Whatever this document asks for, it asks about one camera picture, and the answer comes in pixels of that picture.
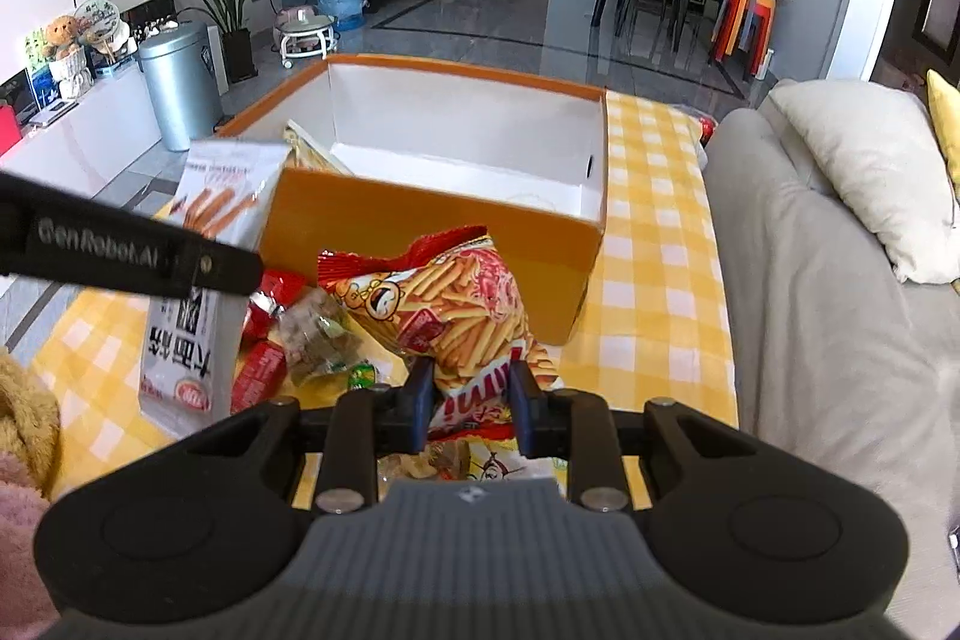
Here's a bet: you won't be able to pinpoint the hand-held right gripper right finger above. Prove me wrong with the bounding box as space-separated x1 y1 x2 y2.
510 361 758 513

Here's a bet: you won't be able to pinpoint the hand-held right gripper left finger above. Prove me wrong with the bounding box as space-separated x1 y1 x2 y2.
180 359 436 513

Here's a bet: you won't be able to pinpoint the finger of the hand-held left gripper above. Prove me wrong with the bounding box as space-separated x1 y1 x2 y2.
172 227 264 298

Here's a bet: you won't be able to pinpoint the white breadstick snack packet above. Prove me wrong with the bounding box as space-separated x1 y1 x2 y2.
139 139 290 438

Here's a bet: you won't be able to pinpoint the red yellow fries snack bag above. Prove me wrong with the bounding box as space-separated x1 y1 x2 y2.
316 226 563 440

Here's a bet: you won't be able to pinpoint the orange cardboard box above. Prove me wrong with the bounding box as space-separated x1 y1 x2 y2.
217 53 608 347

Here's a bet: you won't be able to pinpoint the yellow cartoon snack packet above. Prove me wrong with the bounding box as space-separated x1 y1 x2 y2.
375 422 560 485

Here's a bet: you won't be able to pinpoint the small red snack packet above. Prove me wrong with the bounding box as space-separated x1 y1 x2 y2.
246 269 317 341
231 340 291 414

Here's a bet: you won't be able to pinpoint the white media console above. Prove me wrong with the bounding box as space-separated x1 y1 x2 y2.
0 62 177 199

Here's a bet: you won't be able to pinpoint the clear nut snack packet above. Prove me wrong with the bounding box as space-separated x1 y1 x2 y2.
274 287 380 386

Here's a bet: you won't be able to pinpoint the pale yellow snack packet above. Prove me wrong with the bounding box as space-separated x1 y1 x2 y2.
283 119 353 176

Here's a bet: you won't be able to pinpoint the white woven basket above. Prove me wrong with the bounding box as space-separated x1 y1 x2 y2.
49 47 95 101

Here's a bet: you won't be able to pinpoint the yellow checked tablecloth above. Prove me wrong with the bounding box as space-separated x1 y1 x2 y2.
30 85 740 513

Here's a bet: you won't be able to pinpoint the silver trash bin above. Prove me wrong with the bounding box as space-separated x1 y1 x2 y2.
137 20 224 152

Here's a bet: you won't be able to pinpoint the yellow fluffy blanket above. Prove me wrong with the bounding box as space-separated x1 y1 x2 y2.
0 347 62 506

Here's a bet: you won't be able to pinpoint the brown plush toy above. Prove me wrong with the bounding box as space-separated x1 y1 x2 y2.
45 15 80 61

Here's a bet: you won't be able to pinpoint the round paper fan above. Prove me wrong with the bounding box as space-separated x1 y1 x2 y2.
75 0 121 46

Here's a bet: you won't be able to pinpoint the white wheeled stool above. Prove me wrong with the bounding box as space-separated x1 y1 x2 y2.
274 6 338 70

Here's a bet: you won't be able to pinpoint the potted green plant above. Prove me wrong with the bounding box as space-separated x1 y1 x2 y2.
154 0 278 85

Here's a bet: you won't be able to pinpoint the grey sofa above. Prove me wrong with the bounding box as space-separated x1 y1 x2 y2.
705 77 960 640

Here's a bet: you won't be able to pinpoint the pink cloth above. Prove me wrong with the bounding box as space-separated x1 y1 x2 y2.
0 452 61 640

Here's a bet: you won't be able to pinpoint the white pillow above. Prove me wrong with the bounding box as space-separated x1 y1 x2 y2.
769 79 960 285

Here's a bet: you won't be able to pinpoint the orange red stacked stools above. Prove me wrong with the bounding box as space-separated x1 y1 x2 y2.
709 0 777 79

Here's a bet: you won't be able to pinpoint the yellow pillow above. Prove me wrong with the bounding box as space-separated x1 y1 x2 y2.
926 68 960 199

